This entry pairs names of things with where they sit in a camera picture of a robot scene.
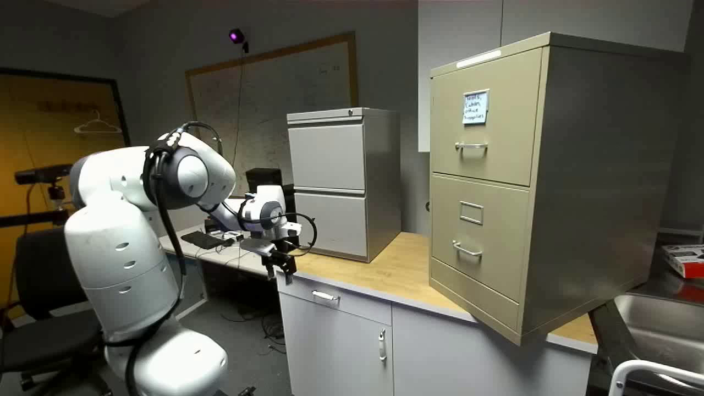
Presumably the camera with purple light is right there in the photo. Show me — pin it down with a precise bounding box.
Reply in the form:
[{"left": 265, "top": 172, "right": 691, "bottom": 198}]
[{"left": 225, "top": 27, "right": 253, "bottom": 55}]

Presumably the steel sink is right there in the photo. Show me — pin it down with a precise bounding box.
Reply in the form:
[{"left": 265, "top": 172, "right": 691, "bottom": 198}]
[{"left": 610, "top": 289, "right": 704, "bottom": 396}]

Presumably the wood framed whiteboard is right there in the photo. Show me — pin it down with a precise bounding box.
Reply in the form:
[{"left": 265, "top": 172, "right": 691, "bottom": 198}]
[{"left": 182, "top": 30, "right": 360, "bottom": 183}]

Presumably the white counter base cabinet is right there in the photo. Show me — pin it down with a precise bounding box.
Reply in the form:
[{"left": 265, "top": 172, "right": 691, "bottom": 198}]
[{"left": 276, "top": 272, "right": 599, "bottom": 396}]

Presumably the wire clothes hanger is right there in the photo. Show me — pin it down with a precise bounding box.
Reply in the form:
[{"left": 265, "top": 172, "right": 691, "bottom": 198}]
[{"left": 70, "top": 114, "right": 126, "bottom": 143}]

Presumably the beige metal file cabinet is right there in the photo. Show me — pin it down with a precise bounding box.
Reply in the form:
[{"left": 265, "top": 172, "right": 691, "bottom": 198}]
[{"left": 427, "top": 30, "right": 691, "bottom": 347}]

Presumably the white tube frame rack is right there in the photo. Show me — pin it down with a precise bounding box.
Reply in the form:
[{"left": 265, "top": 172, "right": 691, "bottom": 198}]
[{"left": 608, "top": 357, "right": 704, "bottom": 396}]

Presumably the red and white box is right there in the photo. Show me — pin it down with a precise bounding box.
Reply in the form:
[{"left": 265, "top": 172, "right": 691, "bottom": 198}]
[{"left": 658, "top": 241, "right": 704, "bottom": 283}]

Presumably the gray metal file cabinet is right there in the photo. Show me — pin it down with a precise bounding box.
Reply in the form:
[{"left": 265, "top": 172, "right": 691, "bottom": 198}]
[{"left": 283, "top": 105, "right": 405, "bottom": 265}]

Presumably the beige unlabelled cabinet drawer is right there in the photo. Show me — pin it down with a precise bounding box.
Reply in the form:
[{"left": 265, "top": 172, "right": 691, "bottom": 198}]
[{"left": 430, "top": 172, "right": 534, "bottom": 311}]

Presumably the black office chair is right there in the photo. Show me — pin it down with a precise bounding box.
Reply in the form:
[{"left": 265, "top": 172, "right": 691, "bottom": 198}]
[{"left": 0, "top": 226, "right": 105, "bottom": 396}]

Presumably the beige labelled cabinet drawer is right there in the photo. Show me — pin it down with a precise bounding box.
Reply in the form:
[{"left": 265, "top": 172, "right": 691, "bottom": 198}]
[{"left": 430, "top": 46, "right": 550, "bottom": 189}]

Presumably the black flat tablet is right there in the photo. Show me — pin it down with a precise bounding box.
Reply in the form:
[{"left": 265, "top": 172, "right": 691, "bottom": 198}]
[{"left": 180, "top": 228, "right": 227, "bottom": 250}]

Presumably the black box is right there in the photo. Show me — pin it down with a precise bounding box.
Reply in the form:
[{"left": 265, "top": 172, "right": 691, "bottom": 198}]
[{"left": 244, "top": 165, "right": 286, "bottom": 198}]

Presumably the black bar camera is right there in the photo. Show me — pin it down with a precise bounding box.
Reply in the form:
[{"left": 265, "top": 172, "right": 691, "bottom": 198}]
[{"left": 14, "top": 164, "right": 74, "bottom": 187}]

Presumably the yellow wooden door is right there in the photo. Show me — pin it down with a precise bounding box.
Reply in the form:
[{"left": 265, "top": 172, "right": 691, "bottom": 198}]
[{"left": 0, "top": 67, "right": 133, "bottom": 311}]

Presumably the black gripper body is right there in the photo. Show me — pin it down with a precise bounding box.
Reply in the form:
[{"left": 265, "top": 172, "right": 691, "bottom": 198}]
[{"left": 247, "top": 232, "right": 306, "bottom": 269}]

